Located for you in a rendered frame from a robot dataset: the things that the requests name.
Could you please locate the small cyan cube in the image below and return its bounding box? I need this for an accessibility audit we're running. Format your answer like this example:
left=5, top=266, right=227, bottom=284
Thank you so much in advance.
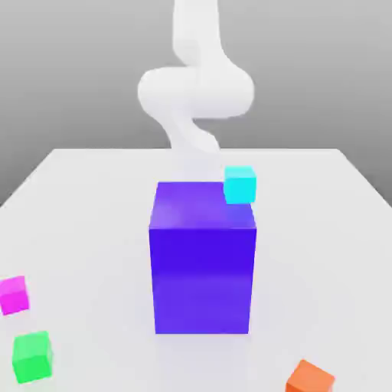
left=223, top=165, right=257, bottom=205

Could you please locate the small magenta cube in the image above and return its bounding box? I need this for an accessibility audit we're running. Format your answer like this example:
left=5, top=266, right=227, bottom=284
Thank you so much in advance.
left=0, top=275, right=31, bottom=316

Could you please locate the small orange cube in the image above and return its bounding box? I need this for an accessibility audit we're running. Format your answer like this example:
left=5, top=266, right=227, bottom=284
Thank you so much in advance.
left=285, top=359, right=336, bottom=392

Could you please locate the small green cube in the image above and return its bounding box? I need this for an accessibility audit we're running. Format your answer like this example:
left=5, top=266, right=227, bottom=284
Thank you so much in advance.
left=11, top=330, right=54, bottom=384

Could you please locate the large purple box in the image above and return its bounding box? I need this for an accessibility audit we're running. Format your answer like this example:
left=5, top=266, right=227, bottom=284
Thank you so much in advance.
left=148, top=181, right=257, bottom=335

